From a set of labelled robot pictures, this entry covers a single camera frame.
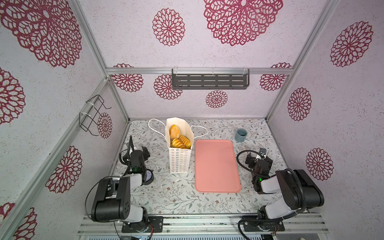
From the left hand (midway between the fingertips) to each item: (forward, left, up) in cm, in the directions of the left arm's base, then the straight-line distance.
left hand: (135, 153), depth 92 cm
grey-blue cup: (+15, -69, -3) cm, 70 cm away
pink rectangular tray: (-8, -50, -8) cm, 51 cm away
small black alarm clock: (-13, -10, -5) cm, 17 cm away
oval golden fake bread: (+7, -25, +11) cm, 28 cm away
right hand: (-2, -76, 0) cm, 76 cm away
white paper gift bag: (+7, -28, +8) cm, 30 cm away
